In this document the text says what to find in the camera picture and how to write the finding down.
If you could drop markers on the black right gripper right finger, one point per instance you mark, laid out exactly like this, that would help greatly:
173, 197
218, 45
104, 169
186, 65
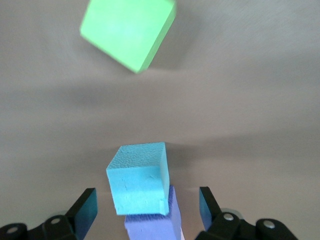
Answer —
217, 215

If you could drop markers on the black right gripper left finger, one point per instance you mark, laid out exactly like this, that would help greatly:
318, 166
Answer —
75, 215

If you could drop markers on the purple foam cube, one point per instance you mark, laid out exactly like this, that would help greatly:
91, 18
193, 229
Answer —
155, 226

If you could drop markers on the light blue foam cube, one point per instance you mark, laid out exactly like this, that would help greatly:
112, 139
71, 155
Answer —
137, 180

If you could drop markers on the brown paper table cover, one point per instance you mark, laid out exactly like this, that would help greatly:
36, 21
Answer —
237, 100

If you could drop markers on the green foam cube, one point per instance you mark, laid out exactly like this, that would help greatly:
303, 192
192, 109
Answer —
127, 32

